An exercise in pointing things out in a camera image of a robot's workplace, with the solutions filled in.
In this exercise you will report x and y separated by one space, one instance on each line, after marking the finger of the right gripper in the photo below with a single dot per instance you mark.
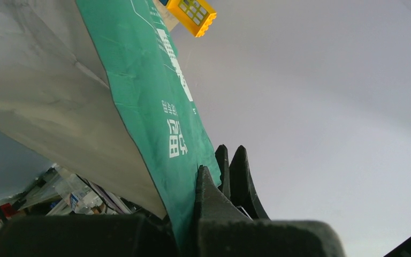
243 193
222 158

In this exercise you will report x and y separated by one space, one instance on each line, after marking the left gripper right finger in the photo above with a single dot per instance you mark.
222 230

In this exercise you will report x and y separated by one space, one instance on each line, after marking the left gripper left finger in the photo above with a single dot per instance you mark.
85 235

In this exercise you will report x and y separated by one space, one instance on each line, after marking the green dog food bag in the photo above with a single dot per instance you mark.
96 87

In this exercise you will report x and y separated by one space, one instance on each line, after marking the toy brick block stack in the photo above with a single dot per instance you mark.
195 15

